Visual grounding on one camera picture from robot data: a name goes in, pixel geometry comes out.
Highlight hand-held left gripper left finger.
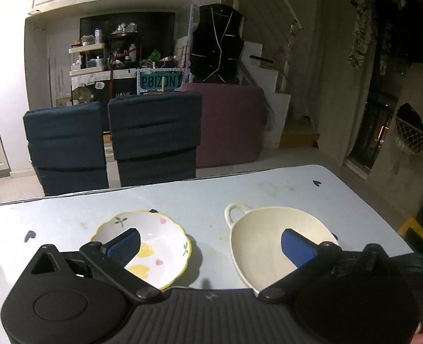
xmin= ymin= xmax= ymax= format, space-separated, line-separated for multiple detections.
xmin=30 ymin=228 xmax=164 ymax=304

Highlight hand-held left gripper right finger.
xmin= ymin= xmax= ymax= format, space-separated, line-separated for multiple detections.
xmin=257 ymin=228 xmax=395 ymax=303

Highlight floral plate with yellow rim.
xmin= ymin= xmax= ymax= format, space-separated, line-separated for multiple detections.
xmin=89 ymin=210 xmax=193 ymax=292

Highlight cream bowl with loop handles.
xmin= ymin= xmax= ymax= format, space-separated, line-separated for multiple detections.
xmin=225 ymin=202 xmax=341 ymax=291

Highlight yellow box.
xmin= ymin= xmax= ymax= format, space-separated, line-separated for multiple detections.
xmin=399 ymin=217 xmax=423 ymax=244

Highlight dark blue chair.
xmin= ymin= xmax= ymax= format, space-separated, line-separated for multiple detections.
xmin=107 ymin=91 xmax=203 ymax=188
xmin=23 ymin=101 xmax=110 ymax=197

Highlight white net basket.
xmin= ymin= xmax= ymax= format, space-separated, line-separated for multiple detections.
xmin=394 ymin=103 xmax=423 ymax=156

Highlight white staircase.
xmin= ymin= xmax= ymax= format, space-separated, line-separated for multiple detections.
xmin=238 ymin=39 xmax=321 ymax=148

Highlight purple sofa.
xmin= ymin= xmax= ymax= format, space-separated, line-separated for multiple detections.
xmin=181 ymin=82 xmax=265 ymax=169

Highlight teal sign plate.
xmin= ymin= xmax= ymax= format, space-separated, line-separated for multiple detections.
xmin=136 ymin=68 xmax=182 ymax=94

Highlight cream shelf rack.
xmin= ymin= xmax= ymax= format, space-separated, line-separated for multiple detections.
xmin=68 ymin=43 xmax=106 ymax=77

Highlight black jacket with white trim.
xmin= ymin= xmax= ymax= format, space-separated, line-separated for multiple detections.
xmin=190 ymin=3 xmax=245 ymax=85

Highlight patterned hanging garment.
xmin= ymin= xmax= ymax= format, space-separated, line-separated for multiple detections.
xmin=347 ymin=0 xmax=375 ymax=69

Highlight dark hanging clothes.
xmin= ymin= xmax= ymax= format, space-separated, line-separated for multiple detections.
xmin=374 ymin=0 xmax=423 ymax=76

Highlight white wire grid rack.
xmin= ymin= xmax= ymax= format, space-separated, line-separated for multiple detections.
xmin=177 ymin=3 xmax=200 ymax=83

